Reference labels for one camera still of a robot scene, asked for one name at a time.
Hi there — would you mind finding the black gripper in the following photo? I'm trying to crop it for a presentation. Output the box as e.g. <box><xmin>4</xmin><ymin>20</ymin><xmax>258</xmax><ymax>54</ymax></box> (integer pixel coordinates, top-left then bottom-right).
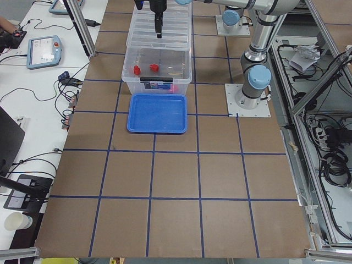
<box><xmin>135</xmin><ymin>0</ymin><xmax>167</xmax><ymax>38</ymax></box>

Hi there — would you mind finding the clear plastic box lid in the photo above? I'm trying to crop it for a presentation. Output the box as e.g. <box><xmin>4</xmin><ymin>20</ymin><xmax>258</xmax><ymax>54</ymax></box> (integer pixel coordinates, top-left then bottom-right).
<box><xmin>126</xmin><ymin>1</ymin><xmax>192</xmax><ymax>51</ymax></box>

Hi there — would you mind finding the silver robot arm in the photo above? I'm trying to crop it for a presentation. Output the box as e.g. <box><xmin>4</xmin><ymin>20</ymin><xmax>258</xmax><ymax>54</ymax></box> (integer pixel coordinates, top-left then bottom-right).
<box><xmin>203</xmin><ymin>1</ymin><xmax>299</xmax><ymax>106</ymax></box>
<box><xmin>222</xmin><ymin>8</ymin><xmax>244</xmax><ymax>28</ymax></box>

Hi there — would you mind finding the clear plastic storage box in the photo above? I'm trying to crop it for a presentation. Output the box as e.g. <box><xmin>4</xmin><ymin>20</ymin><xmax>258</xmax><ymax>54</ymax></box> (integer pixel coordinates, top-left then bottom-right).
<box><xmin>122</xmin><ymin>48</ymin><xmax>193</xmax><ymax>95</ymax></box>

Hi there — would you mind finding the black power adapter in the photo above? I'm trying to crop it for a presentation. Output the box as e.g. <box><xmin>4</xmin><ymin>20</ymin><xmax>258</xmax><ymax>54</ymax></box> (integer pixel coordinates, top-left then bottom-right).
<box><xmin>85</xmin><ymin>19</ymin><xmax>101</xmax><ymax>27</ymax></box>

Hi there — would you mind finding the blue plastic tray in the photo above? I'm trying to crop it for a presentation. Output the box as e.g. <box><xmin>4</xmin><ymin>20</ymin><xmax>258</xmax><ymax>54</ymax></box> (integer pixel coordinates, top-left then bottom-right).
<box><xmin>126</xmin><ymin>93</ymin><xmax>188</xmax><ymax>134</ymax></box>

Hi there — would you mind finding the teach pendant tablet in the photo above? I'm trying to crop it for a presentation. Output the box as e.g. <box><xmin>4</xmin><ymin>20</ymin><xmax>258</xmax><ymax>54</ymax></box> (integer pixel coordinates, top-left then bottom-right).
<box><xmin>48</xmin><ymin>0</ymin><xmax>86</xmax><ymax>15</ymax></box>
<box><xmin>26</xmin><ymin>35</ymin><xmax>62</xmax><ymax>70</ymax></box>

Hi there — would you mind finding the white paper cup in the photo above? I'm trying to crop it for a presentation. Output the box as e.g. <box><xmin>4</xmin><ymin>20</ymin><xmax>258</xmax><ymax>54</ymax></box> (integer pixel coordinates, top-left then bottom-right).
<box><xmin>4</xmin><ymin>212</ymin><xmax>33</xmax><ymax>231</ymax></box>

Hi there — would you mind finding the black box latch handle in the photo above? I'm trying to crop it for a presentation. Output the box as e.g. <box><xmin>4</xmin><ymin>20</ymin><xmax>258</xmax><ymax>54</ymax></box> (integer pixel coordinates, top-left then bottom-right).
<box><xmin>140</xmin><ymin>77</ymin><xmax>173</xmax><ymax>83</ymax></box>

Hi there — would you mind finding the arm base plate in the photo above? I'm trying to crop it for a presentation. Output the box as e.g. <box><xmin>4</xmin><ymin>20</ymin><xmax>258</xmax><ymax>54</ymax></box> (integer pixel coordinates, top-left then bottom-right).
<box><xmin>215</xmin><ymin>15</ymin><xmax>250</xmax><ymax>37</ymax></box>
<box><xmin>225</xmin><ymin>84</ymin><xmax>271</xmax><ymax>118</ymax></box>

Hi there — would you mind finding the aluminium frame post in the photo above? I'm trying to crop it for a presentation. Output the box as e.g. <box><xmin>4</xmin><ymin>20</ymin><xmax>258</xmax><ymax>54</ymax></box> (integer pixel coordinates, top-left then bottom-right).
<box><xmin>63</xmin><ymin>0</ymin><xmax>96</xmax><ymax>58</ymax></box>

